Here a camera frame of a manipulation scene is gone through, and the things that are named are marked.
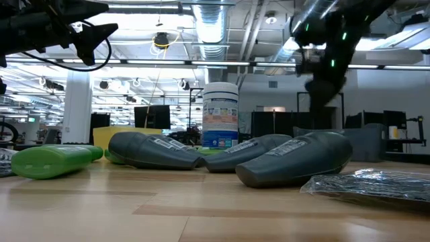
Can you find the long ceiling light rail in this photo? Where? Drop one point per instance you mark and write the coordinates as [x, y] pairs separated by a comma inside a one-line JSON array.
[[218, 62]]

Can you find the green exit sign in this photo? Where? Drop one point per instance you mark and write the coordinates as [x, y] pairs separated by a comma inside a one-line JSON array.
[[32, 119]]

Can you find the dark grey travel bottle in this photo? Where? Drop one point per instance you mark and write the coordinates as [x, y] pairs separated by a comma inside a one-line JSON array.
[[242, 154], [144, 151], [183, 144], [295, 158]]

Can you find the grey translucent plastic bin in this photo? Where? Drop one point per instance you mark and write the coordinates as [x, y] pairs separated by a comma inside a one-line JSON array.
[[366, 144]]

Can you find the yellow plastic bin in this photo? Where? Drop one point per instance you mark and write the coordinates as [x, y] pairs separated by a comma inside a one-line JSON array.
[[104, 134]]

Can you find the black standing monitor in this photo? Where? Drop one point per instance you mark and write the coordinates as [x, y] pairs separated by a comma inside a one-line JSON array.
[[152, 117]]

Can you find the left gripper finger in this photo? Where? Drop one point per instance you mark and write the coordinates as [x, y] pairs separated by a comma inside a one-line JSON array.
[[97, 33], [80, 8]]

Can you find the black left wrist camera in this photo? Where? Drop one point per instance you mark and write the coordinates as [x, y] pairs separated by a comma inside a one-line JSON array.
[[87, 57]]

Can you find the silver round ceiling duct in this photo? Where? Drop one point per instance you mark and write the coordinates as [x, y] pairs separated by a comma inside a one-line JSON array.
[[211, 27]]

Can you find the grey wall vent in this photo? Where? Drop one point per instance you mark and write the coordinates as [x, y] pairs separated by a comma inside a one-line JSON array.
[[273, 84]]

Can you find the white paper roll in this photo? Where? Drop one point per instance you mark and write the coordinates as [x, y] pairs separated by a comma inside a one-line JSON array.
[[393, 132]]

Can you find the white pillar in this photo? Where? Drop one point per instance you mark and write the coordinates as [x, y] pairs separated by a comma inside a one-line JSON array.
[[76, 107]]

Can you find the silver slanted ceiling duct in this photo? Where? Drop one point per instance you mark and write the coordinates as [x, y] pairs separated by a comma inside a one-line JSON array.
[[285, 53]]

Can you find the black desk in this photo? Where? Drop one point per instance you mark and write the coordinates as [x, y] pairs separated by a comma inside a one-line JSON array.
[[406, 142]]

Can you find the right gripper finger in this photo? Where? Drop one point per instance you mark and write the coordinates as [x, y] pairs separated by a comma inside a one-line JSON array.
[[317, 107], [331, 107]]

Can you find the thin black pole stand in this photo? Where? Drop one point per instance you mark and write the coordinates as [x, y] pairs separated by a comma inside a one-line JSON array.
[[190, 107]]

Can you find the black partition panels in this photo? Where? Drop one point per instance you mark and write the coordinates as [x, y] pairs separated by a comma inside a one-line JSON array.
[[265, 122]]

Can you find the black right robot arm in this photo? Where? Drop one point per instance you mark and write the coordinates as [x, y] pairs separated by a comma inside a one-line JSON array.
[[356, 17]]

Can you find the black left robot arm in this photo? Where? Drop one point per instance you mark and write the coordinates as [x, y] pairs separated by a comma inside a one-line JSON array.
[[1, 85]]

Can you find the white wipes canister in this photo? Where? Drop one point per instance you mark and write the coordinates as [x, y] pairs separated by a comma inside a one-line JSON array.
[[220, 114]]

